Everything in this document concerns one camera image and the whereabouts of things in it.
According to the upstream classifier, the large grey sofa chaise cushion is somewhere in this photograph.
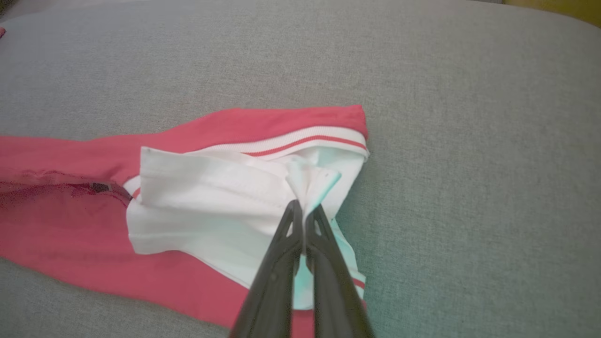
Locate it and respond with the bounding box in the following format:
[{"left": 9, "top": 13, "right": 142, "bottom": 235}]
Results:
[{"left": 0, "top": 0, "right": 601, "bottom": 338}]

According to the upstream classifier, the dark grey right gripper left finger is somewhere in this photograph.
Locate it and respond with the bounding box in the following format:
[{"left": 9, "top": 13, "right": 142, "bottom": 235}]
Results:
[{"left": 229, "top": 199, "right": 305, "bottom": 338}]

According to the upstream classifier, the red garment with white trim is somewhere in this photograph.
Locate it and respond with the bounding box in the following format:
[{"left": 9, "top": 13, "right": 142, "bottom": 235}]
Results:
[{"left": 0, "top": 104, "right": 371, "bottom": 338}]

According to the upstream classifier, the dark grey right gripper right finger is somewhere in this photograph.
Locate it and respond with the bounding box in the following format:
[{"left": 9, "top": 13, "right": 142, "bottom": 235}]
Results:
[{"left": 305, "top": 204, "right": 377, "bottom": 338}]

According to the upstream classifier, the wide yellow sofa backrest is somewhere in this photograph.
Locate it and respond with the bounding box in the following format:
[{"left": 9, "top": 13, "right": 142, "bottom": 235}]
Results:
[{"left": 504, "top": 0, "right": 601, "bottom": 28}]

